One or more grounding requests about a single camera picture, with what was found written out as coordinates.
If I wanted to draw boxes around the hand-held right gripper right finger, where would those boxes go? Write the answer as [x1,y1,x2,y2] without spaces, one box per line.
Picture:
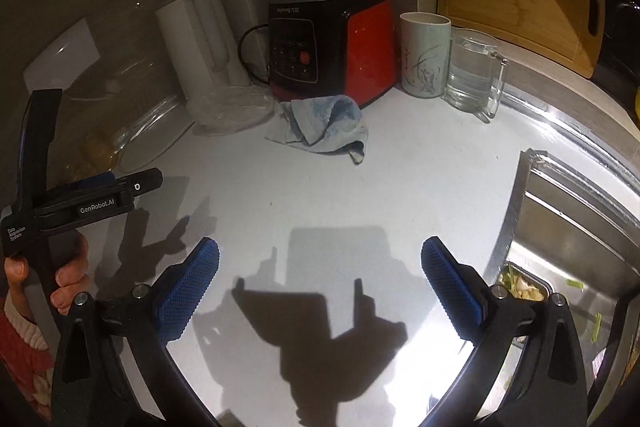
[415,235,589,427]

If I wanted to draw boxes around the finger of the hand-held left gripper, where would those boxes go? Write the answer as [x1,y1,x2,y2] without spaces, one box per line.
[67,167,164,204]

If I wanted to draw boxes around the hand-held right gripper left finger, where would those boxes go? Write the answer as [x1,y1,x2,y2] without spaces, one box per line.
[50,236,222,427]

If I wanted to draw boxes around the person's left forearm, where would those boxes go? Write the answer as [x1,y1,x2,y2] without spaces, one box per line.
[0,294,55,423]

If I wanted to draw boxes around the person's left hand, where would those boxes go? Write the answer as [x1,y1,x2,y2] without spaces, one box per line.
[4,229,91,316]

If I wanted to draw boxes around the large glass jar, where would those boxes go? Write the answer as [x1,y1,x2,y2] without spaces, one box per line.
[65,0,189,176]

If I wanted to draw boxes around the foil tray with vegetable scraps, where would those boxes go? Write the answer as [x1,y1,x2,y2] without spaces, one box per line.
[497,262,554,304]

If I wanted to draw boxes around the clear plastic bag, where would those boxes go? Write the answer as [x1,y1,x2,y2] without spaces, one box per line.
[192,86,277,134]

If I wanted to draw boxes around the stainless steel sink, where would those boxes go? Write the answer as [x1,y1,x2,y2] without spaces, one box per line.
[492,148,640,408]

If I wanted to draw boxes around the white electric kettle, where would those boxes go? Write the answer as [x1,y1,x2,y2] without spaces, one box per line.
[155,0,247,120]

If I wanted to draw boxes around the blue dish towel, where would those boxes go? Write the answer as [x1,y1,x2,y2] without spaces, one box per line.
[265,94,370,166]

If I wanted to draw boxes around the clear glass mug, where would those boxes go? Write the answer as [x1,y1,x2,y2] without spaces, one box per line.
[445,28,511,124]

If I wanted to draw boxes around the white ceramic cup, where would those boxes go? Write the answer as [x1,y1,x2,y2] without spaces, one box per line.
[398,12,452,98]

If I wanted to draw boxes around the red and black blender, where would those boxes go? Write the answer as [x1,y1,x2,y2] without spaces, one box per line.
[265,0,394,110]

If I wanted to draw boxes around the black blender cable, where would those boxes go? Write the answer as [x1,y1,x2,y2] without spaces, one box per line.
[237,23,274,86]

